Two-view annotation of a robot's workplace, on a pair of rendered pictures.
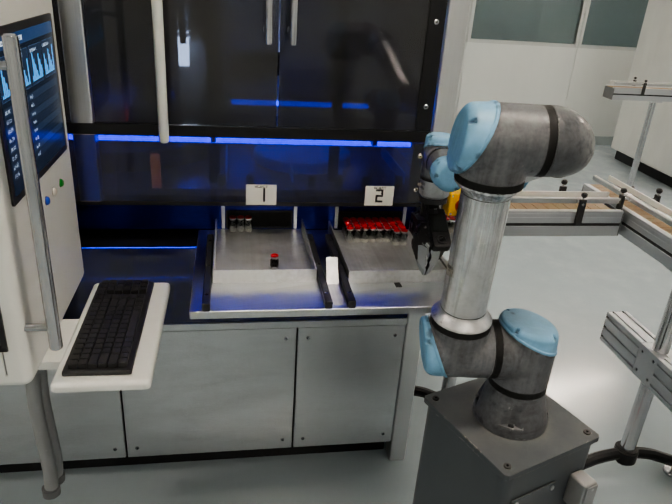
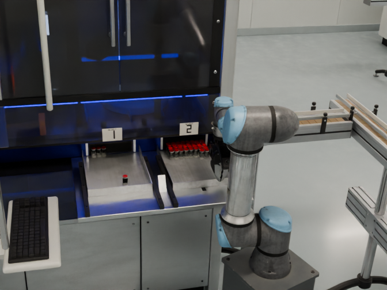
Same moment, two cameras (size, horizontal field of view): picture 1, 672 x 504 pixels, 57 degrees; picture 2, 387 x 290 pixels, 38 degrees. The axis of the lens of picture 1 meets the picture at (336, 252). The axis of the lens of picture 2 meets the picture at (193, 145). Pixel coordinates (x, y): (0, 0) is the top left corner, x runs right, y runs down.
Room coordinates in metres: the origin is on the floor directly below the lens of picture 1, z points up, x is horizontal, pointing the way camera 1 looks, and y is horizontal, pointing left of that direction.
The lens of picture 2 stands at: (-0.59, 0.03, 2.13)
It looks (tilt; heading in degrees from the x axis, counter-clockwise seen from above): 28 degrees down; 356
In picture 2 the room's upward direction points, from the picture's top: 2 degrees clockwise
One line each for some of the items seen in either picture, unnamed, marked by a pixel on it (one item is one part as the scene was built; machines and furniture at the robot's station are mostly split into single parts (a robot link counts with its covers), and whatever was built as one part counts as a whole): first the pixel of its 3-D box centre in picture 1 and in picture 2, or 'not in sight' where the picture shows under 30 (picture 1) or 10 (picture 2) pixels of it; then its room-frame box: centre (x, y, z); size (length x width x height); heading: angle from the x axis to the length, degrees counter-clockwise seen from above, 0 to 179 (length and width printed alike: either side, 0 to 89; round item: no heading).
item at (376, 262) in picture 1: (382, 248); (193, 163); (1.59, -0.13, 0.90); 0.34 x 0.26 x 0.04; 11
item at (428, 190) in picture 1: (433, 187); (221, 129); (1.45, -0.23, 1.14); 0.08 x 0.08 x 0.05
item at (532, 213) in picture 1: (520, 207); (284, 123); (1.96, -0.61, 0.92); 0.69 x 0.16 x 0.16; 101
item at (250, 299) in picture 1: (326, 267); (157, 179); (1.50, 0.02, 0.87); 0.70 x 0.48 x 0.02; 101
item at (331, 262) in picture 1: (335, 279); (164, 190); (1.35, 0.00, 0.91); 0.14 x 0.03 x 0.06; 11
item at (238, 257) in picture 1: (262, 247); (115, 169); (1.54, 0.20, 0.90); 0.34 x 0.26 x 0.04; 11
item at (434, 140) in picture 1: (438, 157); (223, 111); (1.44, -0.23, 1.21); 0.09 x 0.08 x 0.11; 3
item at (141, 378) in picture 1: (101, 330); (22, 232); (1.23, 0.54, 0.79); 0.45 x 0.28 x 0.03; 10
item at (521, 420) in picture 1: (513, 396); (271, 254); (1.03, -0.38, 0.84); 0.15 x 0.15 x 0.10
